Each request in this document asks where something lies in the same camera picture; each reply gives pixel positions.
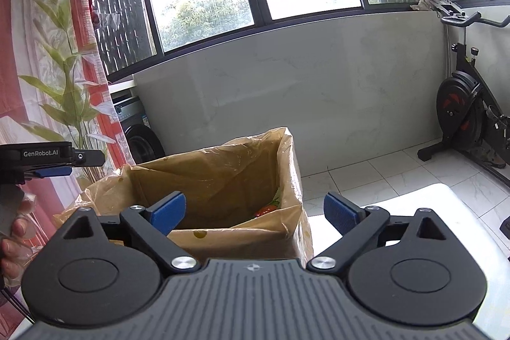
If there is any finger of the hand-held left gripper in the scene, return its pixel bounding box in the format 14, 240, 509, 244
23, 165, 73, 180
72, 149, 106, 168

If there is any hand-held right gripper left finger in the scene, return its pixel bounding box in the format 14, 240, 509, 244
56, 191, 202, 271

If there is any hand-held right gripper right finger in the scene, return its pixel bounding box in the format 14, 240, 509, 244
306, 191, 454, 271

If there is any cardboard box with plastic liner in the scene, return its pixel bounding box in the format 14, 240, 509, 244
53, 127, 316, 270

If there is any person's left hand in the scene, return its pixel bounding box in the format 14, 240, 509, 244
0, 192, 37, 287

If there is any grey washing machine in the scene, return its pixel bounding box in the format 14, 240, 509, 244
113, 96, 166, 166

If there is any red print snack packet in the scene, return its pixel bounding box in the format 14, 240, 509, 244
254, 186, 286, 220

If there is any white countertop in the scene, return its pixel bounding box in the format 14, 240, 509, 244
108, 80, 138, 95

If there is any red printed curtain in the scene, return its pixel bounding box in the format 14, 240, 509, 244
0, 0, 134, 340

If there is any hanging white cloth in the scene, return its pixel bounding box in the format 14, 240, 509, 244
98, 13, 121, 32

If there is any hanging red cloth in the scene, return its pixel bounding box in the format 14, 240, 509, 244
88, 0, 101, 31

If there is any black exercise bike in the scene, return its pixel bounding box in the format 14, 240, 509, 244
416, 0, 510, 183

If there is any beige cloth on bike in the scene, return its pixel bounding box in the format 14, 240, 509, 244
410, 0, 439, 12

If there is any black cable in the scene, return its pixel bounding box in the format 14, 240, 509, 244
0, 282, 36, 325

